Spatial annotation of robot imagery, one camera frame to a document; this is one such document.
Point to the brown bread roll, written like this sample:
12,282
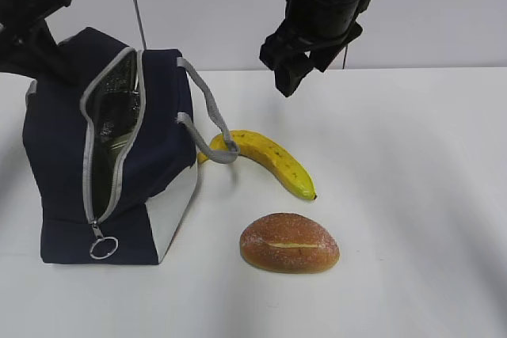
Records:
288,243

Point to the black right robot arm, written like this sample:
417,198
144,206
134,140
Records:
311,36

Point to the navy insulated lunch bag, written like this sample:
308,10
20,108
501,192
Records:
115,156

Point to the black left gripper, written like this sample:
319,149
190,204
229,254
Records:
32,52

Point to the yellow banana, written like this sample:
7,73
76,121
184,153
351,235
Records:
264,151

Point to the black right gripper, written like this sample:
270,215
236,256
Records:
311,35

